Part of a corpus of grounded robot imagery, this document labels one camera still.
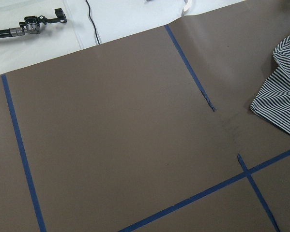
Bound striped polo shirt white collar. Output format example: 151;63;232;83
250;35;290;135

